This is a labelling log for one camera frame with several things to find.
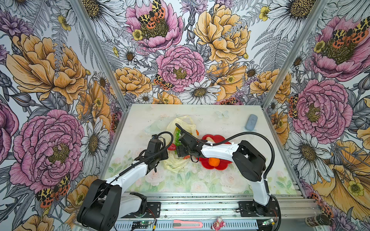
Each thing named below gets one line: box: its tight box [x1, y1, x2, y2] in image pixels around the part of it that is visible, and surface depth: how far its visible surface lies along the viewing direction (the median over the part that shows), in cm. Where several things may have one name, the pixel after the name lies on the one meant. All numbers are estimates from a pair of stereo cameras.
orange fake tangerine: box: [208, 157, 221, 167], surface depth 87 cm
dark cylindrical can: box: [304, 213, 331, 227], surface depth 67 cm
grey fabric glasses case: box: [245, 114, 258, 131], surface depth 111 cm
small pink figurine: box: [211, 216, 226, 231], surface depth 70 cm
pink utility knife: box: [172, 219, 204, 229], surface depth 72 cm
